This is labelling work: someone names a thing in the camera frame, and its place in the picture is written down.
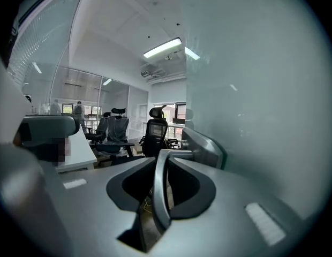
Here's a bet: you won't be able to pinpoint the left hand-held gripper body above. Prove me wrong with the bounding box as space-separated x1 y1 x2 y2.
22 143 62 162

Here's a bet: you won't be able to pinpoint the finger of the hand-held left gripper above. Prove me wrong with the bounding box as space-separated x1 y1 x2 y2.
21 115 82 146

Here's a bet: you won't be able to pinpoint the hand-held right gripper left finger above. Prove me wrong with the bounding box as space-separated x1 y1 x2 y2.
39 156 158 253

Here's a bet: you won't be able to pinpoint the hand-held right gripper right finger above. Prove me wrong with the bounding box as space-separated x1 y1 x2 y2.
152 157 309 257

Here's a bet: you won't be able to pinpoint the silver door lever handle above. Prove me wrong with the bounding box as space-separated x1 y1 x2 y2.
152 125 228 234

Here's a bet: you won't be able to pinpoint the pale green door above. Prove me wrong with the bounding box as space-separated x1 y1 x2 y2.
178 0 331 221

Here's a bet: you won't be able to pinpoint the white desk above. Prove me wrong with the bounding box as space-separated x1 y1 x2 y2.
55 126 99 174

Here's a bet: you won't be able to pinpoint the plastic-wrapped grey office chair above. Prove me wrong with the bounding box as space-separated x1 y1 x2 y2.
95 107 136 159

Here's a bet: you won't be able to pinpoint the far glass office partition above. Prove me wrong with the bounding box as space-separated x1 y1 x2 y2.
57 66 150 140

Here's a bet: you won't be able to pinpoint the black mesh office chair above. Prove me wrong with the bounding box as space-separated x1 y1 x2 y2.
140 104 170 159

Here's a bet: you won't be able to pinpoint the glass partition with blinds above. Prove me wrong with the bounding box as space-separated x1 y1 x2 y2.
7 0 89 92

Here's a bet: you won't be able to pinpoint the person's black jacket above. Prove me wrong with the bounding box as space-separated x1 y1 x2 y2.
0 0 21 67

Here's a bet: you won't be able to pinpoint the large office window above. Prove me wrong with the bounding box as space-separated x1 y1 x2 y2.
152 101 187 126

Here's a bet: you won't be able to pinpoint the white ceiling pipes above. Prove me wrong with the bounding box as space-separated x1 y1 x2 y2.
146 62 187 85

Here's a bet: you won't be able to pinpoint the long ceiling light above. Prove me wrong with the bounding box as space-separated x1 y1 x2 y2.
142 36 182 59

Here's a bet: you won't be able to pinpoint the black chair base yellow strap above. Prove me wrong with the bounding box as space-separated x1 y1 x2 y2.
165 137 184 150

